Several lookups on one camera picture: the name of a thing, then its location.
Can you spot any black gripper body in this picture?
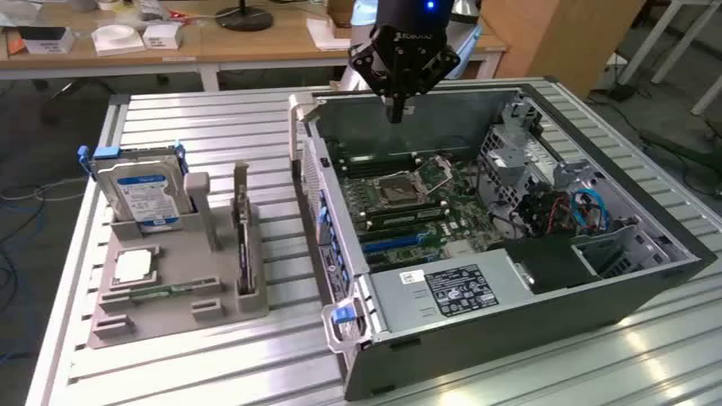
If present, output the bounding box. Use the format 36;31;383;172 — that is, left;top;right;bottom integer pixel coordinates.
368;0;453;101

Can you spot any Nvidia graphics card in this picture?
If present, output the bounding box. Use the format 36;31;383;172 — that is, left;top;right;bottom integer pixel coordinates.
229;160;259;297

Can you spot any white paper stack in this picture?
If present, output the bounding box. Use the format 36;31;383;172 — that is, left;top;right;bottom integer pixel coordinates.
305;16;353;52

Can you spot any brown cardboard box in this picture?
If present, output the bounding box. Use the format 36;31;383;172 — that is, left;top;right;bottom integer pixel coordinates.
325;0;361;29

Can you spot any wooden cabinet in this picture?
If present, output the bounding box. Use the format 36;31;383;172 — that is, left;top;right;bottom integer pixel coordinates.
495;0;647;99

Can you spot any black lamp base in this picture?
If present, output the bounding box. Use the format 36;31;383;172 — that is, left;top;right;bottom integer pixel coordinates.
215;0;275;32

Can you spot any metal socket cover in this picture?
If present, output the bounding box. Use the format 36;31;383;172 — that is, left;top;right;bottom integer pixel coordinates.
413;154;456;191

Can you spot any silver disk bay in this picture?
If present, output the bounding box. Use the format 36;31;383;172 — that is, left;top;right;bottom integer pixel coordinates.
570;223;675;281
477;122;566;206

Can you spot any CPU socket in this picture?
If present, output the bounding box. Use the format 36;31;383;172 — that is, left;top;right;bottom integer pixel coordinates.
375;173;421;208

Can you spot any small white box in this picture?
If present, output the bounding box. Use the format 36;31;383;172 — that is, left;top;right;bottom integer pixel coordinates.
141;23;185;50

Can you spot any black installed RAM stick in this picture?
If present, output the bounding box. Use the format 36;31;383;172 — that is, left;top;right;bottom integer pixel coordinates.
364;204;447;232

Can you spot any white round holder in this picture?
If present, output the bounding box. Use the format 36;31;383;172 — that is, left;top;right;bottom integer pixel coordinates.
90;24;146;58

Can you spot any blue expansion slot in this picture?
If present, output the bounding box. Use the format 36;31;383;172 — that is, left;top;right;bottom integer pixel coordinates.
357;233;433;256

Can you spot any black floor stand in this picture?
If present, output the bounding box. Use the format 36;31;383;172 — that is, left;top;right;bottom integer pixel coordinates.
638;122;722;167

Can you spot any hard disk with blue carrier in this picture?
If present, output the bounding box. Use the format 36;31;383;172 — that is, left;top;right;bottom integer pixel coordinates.
76;143;191;233

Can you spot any white box with dark lid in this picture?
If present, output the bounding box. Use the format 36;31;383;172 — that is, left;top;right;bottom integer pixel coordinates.
16;25;76;55

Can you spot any grey parts rack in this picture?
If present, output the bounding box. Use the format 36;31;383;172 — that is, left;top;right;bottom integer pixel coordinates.
88;171;272;351

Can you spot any grey power supply unit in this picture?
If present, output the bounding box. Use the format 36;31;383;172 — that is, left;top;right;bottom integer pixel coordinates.
360;247;535;335

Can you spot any silver CPU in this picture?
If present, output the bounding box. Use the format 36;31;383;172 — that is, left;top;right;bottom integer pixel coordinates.
110;250;156;285

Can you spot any green RAM stick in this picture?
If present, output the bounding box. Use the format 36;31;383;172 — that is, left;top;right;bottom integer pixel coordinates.
128;281;199;304

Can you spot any open black PC case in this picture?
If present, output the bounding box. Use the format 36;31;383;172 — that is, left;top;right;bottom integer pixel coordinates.
287;75;718;403

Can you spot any wooden desk with white frame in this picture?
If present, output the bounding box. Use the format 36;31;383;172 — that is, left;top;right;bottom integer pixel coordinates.
0;0;508;92

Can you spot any red wire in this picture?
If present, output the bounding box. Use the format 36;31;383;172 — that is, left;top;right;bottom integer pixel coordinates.
550;197;572;230

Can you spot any white table frame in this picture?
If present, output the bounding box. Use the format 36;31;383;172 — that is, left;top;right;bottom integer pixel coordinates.
616;0;722;116

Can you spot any blue wire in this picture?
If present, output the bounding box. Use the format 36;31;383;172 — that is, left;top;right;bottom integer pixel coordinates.
568;189;615;233

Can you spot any grey floor cable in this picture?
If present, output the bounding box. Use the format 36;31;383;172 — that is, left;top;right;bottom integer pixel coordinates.
0;176;92;202

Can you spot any blue floor cable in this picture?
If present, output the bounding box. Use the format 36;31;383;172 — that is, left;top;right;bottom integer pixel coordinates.
0;198;48;365

